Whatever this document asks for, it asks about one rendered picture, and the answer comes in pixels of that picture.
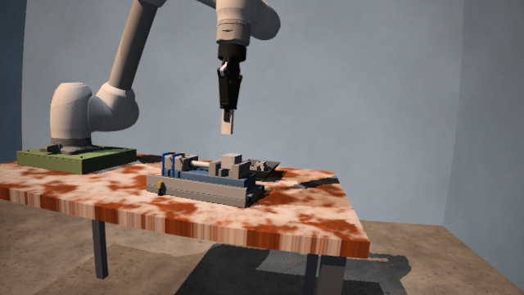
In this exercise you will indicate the dark grey flat bar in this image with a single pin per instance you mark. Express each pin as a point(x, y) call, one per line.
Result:
point(223, 172)

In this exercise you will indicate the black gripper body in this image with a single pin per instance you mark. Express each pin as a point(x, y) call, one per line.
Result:
point(233, 54)

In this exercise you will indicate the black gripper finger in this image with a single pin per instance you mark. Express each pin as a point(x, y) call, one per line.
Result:
point(236, 88)
point(226, 97)

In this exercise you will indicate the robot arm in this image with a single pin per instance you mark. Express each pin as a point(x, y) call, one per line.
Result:
point(75, 112)

